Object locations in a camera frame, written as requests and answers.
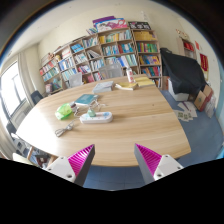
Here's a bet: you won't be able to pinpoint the wooden table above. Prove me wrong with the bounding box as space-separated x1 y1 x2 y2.
17 83 191 167

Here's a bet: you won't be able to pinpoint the yellow folder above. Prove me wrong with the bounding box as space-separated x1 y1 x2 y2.
135 77 155 87

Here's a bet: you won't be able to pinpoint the cardboard box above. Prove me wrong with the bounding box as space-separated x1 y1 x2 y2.
194 85 213 111

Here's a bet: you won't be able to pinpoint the grey mesh chair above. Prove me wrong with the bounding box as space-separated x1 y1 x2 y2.
99 64 123 79

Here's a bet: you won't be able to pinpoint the dark office chair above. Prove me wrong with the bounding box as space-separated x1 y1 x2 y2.
31 90 43 104

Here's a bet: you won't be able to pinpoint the green charger plug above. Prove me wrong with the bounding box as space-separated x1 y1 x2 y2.
87 109 96 117

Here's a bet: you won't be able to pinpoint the green plastic bag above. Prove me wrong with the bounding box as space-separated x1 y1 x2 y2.
55 103 72 120

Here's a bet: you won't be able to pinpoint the white power strip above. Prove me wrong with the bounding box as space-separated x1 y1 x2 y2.
80 112 113 124

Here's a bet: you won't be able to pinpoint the teal book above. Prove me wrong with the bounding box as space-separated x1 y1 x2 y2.
75 94 98 105

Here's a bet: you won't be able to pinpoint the white red bottle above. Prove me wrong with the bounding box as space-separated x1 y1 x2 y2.
126 68 134 83

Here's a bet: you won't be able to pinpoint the papers on floor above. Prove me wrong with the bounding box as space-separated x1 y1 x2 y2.
174 101 197 122

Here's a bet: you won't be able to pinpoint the window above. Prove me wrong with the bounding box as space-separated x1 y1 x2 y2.
1 62 26 116

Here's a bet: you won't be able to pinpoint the white chair back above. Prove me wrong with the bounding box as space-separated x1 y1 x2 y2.
69 72 83 88

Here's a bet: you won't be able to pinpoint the grey book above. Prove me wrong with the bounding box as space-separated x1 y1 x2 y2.
92 81 114 94

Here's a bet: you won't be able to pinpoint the yellow book stack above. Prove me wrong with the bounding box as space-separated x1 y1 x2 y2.
115 82 137 90

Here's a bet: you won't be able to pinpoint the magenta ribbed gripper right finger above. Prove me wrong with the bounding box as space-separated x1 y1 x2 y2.
134 144 183 184

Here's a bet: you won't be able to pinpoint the grey coiled cable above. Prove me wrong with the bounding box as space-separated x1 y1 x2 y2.
54 121 76 138

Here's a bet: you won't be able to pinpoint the black cloth covered object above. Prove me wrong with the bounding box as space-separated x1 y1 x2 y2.
160 48 206 94

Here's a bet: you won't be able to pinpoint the wooden bookshelf with books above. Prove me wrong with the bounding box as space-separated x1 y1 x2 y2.
39 28 162 93

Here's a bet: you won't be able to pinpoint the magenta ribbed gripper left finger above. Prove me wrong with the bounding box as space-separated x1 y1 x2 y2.
46 144 95 186

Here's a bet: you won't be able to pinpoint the white charger cable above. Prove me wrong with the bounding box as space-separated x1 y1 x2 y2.
87 99 107 113

